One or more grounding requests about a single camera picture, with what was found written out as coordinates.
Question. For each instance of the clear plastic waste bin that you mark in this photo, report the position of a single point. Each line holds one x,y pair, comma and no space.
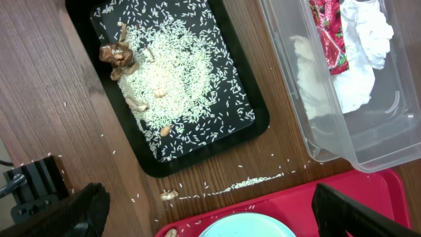
381,134

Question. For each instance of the red snack wrapper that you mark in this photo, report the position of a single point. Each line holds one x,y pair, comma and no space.
327,18

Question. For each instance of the white paper napkin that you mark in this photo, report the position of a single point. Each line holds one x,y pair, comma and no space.
367,43

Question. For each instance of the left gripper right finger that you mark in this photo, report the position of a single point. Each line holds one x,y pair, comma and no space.
339,215

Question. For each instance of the peanut on table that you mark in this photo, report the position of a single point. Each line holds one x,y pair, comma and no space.
166,196

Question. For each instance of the peanut on tray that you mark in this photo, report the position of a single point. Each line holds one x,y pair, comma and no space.
171,233

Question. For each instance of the black food waste tray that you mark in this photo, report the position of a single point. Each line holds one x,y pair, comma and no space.
79,12

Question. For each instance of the white rice pile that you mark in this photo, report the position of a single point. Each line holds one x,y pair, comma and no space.
187,76

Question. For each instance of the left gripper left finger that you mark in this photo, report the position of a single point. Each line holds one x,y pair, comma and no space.
83,214

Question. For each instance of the red serving tray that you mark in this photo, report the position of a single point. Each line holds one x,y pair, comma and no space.
382,191

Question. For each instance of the large light blue plate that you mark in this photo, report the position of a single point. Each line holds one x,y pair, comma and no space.
247,225

